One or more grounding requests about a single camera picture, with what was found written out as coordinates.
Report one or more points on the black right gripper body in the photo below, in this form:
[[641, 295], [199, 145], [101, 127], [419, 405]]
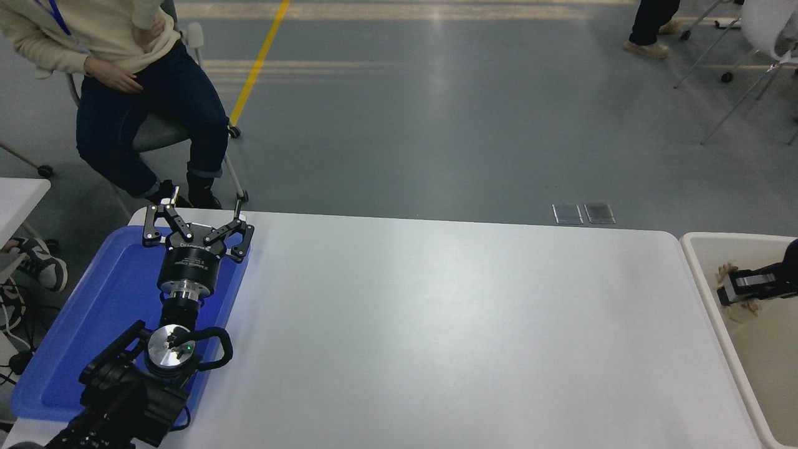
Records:
[[792, 274]]

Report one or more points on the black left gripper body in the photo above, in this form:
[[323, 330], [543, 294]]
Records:
[[190, 265]]

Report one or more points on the tan paper ball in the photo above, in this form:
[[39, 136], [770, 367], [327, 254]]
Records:
[[743, 310]]

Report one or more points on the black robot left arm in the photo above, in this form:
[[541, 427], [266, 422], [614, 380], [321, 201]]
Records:
[[118, 399]]

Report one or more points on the seated person's right hand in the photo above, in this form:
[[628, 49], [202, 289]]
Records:
[[115, 78]]

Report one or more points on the seated person's left hand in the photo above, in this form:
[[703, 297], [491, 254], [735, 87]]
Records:
[[149, 32]]

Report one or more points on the large pale bin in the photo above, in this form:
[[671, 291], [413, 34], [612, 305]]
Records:
[[760, 380]]

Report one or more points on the grey office chair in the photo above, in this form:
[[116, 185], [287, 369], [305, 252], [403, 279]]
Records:
[[159, 134]]

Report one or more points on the blue plastic tray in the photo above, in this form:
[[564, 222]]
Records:
[[93, 312]]

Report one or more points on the seated person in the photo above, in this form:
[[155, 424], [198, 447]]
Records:
[[124, 118]]

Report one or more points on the black and white sneaker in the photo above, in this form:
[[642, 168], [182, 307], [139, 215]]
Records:
[[43, 265]]

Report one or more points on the metal floor plate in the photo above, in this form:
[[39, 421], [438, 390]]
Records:
[[567, 214], [600, 213]]

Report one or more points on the small white side table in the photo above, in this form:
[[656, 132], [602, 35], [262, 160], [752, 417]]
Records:
[[19, 199]]

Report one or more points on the chair leg with caster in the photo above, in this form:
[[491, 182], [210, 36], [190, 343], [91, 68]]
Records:
[[28, 162]]

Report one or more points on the white chair with metal legs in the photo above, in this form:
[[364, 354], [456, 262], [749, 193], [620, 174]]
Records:
[[764, 25]]

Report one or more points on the standing person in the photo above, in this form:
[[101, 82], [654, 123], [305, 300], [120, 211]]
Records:
[[651, 22]]

